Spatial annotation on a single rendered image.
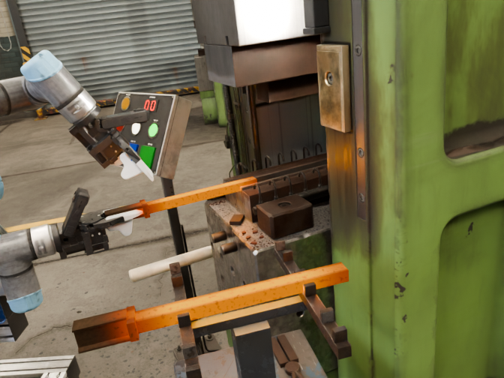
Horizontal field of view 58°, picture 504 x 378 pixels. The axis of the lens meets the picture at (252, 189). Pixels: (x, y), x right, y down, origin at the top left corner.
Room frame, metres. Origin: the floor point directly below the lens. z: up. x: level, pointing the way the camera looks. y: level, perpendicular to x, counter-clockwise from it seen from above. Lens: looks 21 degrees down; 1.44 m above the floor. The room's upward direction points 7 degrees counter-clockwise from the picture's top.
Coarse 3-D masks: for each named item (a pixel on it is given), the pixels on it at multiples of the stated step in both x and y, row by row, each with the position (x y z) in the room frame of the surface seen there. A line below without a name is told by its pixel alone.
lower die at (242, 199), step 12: (324, 156) 1.35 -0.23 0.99; (276, 168) 1.29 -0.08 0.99; (288, 168) 1.25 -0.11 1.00; (312, 168) 1.22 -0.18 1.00; (324, 168) 1.23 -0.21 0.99; (228, 180) 1.23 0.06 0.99; (276, 180) 1.18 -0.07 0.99; (300, 180) 1.16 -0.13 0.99; (312, 180) 1.16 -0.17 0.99; (324, 180) 1.18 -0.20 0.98; (240, 192) 1.15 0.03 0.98; (252, 192) 1.12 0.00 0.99; (264, 192) 1.11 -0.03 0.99; (288, 192) 1.13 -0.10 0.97; (300, 192) 1.15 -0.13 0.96; (240, 204) 1.16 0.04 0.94; (252, 204) 1.09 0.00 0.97; (312, 204) 1.16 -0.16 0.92; (252, 216) 1.09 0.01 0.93
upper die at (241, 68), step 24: (216, 48) 1.19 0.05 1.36; (240, 48) 1.10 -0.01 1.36; (264, 48) 1.12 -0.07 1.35; (288, 48) 1.15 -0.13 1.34; (312, 48) 1.17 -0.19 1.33; (216, 72) 1.21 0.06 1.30; (240, 72) 1.10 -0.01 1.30; (264, 72) 1.12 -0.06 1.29; (288, 72) 1.14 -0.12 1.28; (312, 72) 1.17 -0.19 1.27
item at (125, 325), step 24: (336, 264) 0.69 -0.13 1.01; (240, 288) 0.65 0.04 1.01; (264, 288) 0.64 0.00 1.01; (288, 288) 0.64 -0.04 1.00; (120, 312) 0.61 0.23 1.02; (144, 312) 0.61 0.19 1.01; (168, 312) 0.61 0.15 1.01; (192, 312) 0.61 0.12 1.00; (216, 312) 0.62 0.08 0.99; (96, 336) 0.59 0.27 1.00; (120, 336) 0.59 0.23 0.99
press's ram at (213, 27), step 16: (192, 0) 1.32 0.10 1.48; (208, 0) 1.19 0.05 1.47; (224, 0) 1.10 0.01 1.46; (240, 0) 1.05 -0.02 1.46; (256, 0) 1.07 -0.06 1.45; (272, 0) 1.08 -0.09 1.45; (288, 0) 1.09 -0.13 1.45; (208, 16) 1.21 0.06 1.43; (224, 16) 1.11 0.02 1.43; (240, 16) 1.05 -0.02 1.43; (256, 16) 1.06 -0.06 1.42; (272, 16) 1.08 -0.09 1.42; (288, 16) 1.09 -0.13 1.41; (208, 32) 1.22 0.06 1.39; (224, 32) 1.12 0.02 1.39; (240, 32) 1.05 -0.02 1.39; (256, 32) 1.06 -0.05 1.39; (272, 32) 1.08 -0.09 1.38; (288, 32) 1.09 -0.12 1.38
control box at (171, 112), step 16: (128, 96) 1.72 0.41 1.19; (144, 96) 1.66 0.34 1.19; (160, 96) 1.60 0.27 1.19; (176, 96) 1.55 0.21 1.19; (160, 112) 1.56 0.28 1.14; (176, 112) 1.54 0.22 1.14; (128, 128) 1.65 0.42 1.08; (144, 128) 1.59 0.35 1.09; (160, 128) 1.53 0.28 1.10; (176, 128) 1.53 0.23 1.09; (144, 144) 1.55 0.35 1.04; (160, 144) 1.49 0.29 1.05; (176, 144) 1.53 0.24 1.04; (160, 160) 1.47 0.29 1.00; (176, 160) 1.52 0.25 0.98; (160, 176) 1.46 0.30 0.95
